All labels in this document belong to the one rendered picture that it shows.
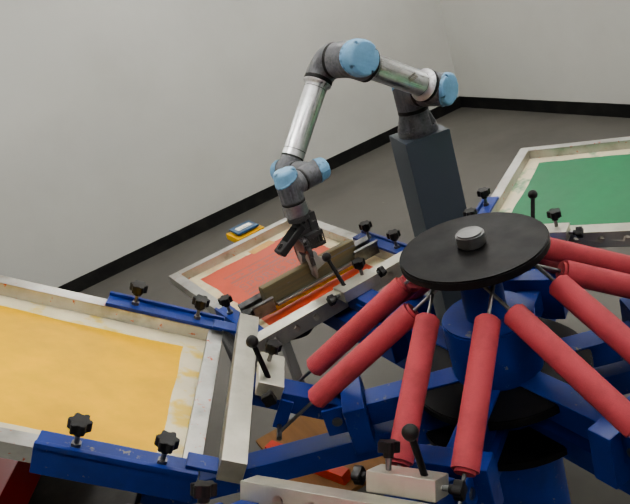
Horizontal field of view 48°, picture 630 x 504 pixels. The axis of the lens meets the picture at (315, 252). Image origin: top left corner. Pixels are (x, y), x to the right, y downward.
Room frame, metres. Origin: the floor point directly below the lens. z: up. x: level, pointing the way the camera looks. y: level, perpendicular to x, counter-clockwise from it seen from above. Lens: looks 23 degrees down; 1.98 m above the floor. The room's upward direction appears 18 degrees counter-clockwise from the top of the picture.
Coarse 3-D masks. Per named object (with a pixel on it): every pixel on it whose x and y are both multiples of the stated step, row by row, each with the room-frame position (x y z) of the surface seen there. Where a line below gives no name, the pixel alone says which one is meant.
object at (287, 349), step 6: (258, 228) 2.82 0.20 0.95; (228, 234) 2.86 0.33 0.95; (234, 234) 2.84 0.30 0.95; (246, 234) 2.79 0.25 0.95; (234, 240) 2.80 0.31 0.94; (288, 342) 2.84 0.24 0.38; (282, 348) 2.84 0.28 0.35; (288, 348) 2.83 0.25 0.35; (288, 354) 2.83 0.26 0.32; (294, 354) 2.84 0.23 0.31; (288, 360) 2.82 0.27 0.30; (294, 360) 2.83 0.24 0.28; (288, 366) 2.85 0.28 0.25; (294, 366) 2.83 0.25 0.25; (294, 372) 2.83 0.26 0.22; (300, 372) 2.84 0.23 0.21; (294, 378) 2.83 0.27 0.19; (294, 414) 2.82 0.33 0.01
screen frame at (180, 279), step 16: (272, 224) 2.71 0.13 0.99; (288, 224) 2.71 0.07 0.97; (320, 224) 2.55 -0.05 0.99; (240, 240) 2.65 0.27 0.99; (256, 240) 2.64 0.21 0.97; (336, 240) 2.42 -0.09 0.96; (208, 256) 2.59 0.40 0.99; (224, 256) 2.58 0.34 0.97; (384, 256) 2.15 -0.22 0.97; (176, 272) 2.53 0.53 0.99; (192, 272) 2.52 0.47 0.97; (192, 288) 2.33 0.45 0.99
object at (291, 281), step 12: (348, 240) 2.15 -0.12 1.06; (324, 252) 2.12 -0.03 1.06; (336, 252) 2.12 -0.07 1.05; (348, 252) 2.14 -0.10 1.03; (300, 264) 2.09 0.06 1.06; (324, 264) 2.10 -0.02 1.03; (336, 264) 2.11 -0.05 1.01; (288, 276) 2.04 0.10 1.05; (300, 276) 2.06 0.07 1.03; (312, 276) 2.07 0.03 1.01; (264, 288) 2.00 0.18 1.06; (276, 288) 2.02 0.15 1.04; (288, 288) 2.03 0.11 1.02; (300, 288) 2.05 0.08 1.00; (276, 300) 2.01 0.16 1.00
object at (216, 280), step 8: (248, 256) 2.55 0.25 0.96; (232, 264) 2.52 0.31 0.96; (240, 264) 2.50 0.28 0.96; (248, 264) 2.47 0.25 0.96; (216, 272) 2.49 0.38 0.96; (224, 272) 2.47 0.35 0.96; (232, 272) 2.45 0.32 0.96; (208, 280) 2.44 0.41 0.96; (216, 280) 2.42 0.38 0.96; (224, 280) 2.40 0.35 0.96; (216, 288) 2.35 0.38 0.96; (224, 288) 2.33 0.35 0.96; (232, 288) 2.31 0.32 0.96; (232, 296) 2.24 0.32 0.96; (240, 296) 2.22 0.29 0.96; (248, 296) 2.20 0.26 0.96; (304, 296) 2.07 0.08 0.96; (312, 296) 2.05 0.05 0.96; (320, 296) 2.04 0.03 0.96; (288, 304) 2.05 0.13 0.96; (296, 304) 2.03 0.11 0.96; (304, 304) 2.02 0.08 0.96; (280, 312) 2.01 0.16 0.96; (288, 312) 2.00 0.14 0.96; (264, 320) 2.00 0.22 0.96; (272, 320) 1.98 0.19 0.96
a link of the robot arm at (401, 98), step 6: (396, 90) 2.59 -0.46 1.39; (396, 96) 2.60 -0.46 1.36; (402, 96) 2.57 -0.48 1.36; (408, 96) 2.55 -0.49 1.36; (396, 102) 2.61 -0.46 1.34; (402, 102) 2.58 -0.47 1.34; (408, 102) 2.56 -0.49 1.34; (414, 102) 2.54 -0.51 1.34; (402, 108) 2.58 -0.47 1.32; (408, 108) 2.57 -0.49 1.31; (414, 108) 2.56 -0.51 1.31; (420, 108) 2.57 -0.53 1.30
